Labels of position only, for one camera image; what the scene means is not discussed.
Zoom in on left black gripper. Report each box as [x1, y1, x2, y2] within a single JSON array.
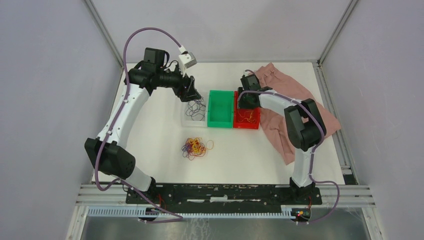
[[156, 64, 202, 103]]

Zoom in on yellow cable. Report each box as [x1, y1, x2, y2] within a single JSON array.
[[235, 108, 261, 125]]

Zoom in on dark blue cables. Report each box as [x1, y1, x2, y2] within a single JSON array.
[[185, 97, 208, 122]]

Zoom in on coloured cable pile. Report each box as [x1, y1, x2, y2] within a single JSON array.
[[180, 137, 215, 161]]

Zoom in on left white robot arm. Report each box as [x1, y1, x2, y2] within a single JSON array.
[[84, 46, 201, 204]]

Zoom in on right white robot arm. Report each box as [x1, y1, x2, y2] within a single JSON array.
[[237, 74, 326, 204]]

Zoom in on red plastic bin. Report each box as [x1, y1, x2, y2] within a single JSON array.
[[232, 91, 261, 130]]

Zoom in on clear plastic bin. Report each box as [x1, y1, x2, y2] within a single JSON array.
[[181, 92, 209, 128]]

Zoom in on green plastic bin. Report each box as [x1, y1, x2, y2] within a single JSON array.
[[207, 90, 235, 128]]

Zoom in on pink cloth shorts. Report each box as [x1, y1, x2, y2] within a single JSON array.
[[256, 62, 342, 166]]

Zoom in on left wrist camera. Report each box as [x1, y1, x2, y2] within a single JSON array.
[[178, 51, 197, 69]]

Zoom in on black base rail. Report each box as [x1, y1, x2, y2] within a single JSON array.
[[145, 183, 323, 214]]

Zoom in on white slotted cable duct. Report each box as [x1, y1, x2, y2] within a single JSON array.
[[86, 205, 312, 220]]

